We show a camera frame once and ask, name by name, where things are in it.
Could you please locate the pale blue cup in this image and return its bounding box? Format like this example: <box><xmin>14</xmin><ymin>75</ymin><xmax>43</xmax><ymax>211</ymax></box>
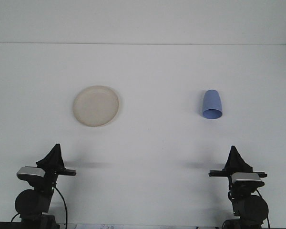
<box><xmin>199</xmin><ymin>89</ymin><xmax>223</xmax><ymax>120</ymax></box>

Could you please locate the pale round plate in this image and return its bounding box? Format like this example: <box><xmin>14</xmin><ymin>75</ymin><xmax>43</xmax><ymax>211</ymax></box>
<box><xmin>72</xmin><ymin>85</ymin><xmax>121</xmax><ymax>128</ymax></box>

